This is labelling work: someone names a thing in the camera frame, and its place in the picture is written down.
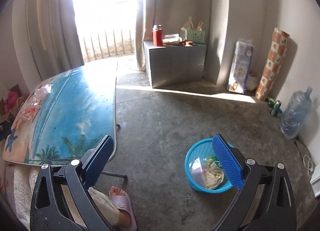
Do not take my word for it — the red thermos bottle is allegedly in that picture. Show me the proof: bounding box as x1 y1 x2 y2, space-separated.
152 25 163 47

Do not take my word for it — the clear plastic bag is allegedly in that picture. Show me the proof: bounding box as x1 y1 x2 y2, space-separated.
189 158 207 188

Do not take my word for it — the green glass bottle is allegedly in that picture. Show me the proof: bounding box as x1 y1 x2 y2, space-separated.
207 156 221 168

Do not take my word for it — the red tote bag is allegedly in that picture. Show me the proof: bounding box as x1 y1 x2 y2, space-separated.
16 96 26 111

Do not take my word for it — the white red-printed cake wrapper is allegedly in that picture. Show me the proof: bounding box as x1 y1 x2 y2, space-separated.
34 84 53 100

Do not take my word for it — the pink plastic bag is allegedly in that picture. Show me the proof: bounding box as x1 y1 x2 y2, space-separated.
3 90 19 113

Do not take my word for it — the beach print folding table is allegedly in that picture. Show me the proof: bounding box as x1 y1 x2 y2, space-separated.
2 65 117 166

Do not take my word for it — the clear red-orange snack bag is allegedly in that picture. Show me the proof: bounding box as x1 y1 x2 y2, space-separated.
17 95 41 122

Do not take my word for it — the foot in pink slipper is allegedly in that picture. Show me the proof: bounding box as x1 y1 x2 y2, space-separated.
88 186 138 231

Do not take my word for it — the large clear water jug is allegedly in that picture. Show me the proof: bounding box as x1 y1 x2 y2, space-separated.
280 86 313 139

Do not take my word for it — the blue plastic trash basket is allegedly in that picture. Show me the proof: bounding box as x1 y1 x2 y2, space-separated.
184 137 233 194

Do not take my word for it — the open cardboard box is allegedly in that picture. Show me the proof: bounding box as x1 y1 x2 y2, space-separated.
1 84 23 122

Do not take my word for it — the green drink can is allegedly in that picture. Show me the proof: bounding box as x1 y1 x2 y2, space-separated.
266 96 282 117

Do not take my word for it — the grey window curtain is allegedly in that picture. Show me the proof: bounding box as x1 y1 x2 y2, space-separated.
12 0 84 90

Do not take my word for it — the toilet paper roll pack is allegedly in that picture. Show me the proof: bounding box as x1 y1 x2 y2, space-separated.
227 38 254 94

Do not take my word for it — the brown paper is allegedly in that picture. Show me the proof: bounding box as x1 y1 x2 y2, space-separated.
203 159 225 190

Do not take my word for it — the green plastic utensil basket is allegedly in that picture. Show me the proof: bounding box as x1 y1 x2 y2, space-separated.
185 29 206 44

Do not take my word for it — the grey metal cabinet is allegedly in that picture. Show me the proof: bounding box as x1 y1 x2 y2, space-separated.
143 41 206 88

